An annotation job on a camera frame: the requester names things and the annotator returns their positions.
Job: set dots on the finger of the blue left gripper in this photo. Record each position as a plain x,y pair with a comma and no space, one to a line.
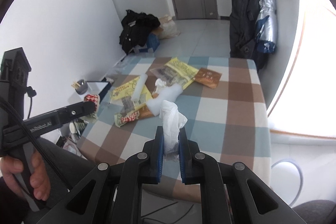
76,110

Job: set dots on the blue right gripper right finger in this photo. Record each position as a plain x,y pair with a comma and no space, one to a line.
184,155

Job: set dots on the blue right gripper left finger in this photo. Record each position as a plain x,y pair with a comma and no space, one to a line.
156,157

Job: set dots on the red checkered snack wrapper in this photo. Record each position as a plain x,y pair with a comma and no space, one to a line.
94,103

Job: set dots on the white tissue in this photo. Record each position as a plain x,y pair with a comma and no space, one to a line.
172,122
159,86

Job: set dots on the white trash bin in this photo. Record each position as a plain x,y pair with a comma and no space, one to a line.
286,180

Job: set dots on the person's left hand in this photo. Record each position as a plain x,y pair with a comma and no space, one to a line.
39,179

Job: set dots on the dark blue white box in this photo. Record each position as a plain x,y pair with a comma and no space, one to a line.
100,88

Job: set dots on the yellow transparent noodle wrapper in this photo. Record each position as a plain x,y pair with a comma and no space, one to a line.
123,117

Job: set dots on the yellow wrapper with cartoon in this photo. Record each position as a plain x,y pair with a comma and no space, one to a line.
124,95

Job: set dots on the white foam sheet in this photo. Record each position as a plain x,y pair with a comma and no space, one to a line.
169,93

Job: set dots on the white foam strip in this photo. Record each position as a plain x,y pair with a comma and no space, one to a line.
139,87

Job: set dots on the brown sachet packet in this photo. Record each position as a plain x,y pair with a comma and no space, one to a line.
208,78

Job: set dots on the yellow printed snack bag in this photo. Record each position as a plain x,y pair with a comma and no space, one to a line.
176,72

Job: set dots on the black clothes pile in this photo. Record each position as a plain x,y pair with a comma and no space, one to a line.
136,27

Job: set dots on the blue cardboard box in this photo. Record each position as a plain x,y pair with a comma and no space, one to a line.
151,45

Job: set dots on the cream tote bag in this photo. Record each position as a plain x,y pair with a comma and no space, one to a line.
169,28

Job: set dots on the silver folded umbrella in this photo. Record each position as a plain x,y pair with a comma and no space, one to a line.
266,29

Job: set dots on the black hanging jacket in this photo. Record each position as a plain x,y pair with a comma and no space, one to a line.
243,19

